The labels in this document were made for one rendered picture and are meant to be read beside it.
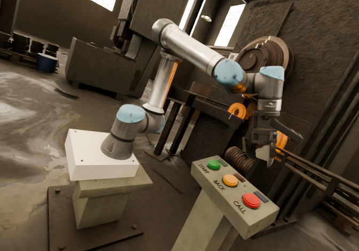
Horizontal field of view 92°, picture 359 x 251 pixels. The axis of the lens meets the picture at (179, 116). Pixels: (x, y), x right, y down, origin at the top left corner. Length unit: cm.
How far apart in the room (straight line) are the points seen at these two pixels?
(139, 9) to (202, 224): 346
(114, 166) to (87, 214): 26
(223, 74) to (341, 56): 103
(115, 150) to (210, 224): 50
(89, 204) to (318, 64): 153
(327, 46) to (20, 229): 189
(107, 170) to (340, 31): 154
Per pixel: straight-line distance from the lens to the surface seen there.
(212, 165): 57
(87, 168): 79
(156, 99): 87
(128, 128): 80
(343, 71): 143
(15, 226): 109
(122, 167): 84
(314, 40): 159
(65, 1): 1103
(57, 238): 101
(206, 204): 57
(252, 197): 52
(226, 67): 55
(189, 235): 64
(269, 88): 66
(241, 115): 146
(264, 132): 68
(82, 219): 100
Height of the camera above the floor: 81
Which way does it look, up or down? 11 degrees down
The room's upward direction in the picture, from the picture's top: 23 degrees clockwise
